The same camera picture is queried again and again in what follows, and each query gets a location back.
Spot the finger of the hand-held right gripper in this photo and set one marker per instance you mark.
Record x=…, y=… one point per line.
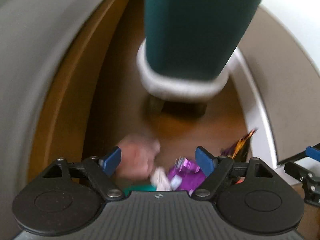
x=308, y=180
x=313, y=153

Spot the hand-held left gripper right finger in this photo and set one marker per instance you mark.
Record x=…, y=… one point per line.
x=205, y=161

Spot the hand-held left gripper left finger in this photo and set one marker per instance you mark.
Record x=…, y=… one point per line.
x=111, y=160

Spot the pink cloth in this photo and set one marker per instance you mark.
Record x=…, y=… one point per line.
x=136, y=157

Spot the purple foil snack bag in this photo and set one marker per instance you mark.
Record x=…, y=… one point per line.
x=185, y=177

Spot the dark foil snack bag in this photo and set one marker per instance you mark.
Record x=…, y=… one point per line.
x=241, y=147

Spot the white cloth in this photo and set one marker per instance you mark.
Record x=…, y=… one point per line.
x=161, y=180

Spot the teal plastic trash bin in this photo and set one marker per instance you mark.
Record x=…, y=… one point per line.
x=200, y=30

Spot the teal rolled cloth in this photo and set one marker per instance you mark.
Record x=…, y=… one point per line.
x=140, y=189

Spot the white sliding door wardrobe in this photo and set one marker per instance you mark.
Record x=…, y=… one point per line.
x=287, y=80

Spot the wooden bed frame beige headboard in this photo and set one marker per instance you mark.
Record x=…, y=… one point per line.
x=72, y=80

